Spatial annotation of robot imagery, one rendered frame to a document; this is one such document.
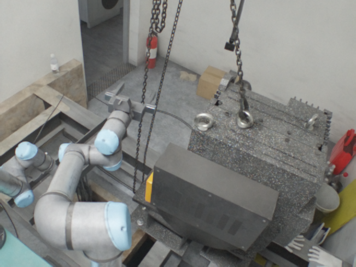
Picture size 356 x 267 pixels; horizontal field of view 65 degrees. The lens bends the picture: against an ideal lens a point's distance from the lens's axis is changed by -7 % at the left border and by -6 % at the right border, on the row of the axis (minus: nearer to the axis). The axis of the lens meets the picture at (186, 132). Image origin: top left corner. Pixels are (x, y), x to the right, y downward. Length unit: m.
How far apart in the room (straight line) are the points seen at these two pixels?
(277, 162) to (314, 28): 2.36
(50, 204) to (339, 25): 2.95
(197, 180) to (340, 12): 2.47
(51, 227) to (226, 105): 0.77
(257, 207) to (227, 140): 0.25
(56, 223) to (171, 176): 0.50
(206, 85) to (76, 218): 3.01
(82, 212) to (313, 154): 0.82
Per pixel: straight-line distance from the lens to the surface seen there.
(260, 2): 3.35
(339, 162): 3.43
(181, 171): 1.09
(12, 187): 1.21
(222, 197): 1.06
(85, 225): 0.72
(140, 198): 1.69
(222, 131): 1.08
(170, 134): 3.19
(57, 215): 0.74
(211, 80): 3.56
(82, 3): 4.76
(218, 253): 1.86
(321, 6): 3.20
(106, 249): 0.75
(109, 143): 0.97
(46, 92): 2.70
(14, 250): 1.45
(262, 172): 1.09
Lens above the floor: 2.37
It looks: 47 degrees down
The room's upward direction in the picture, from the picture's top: 12 degrees clockwise
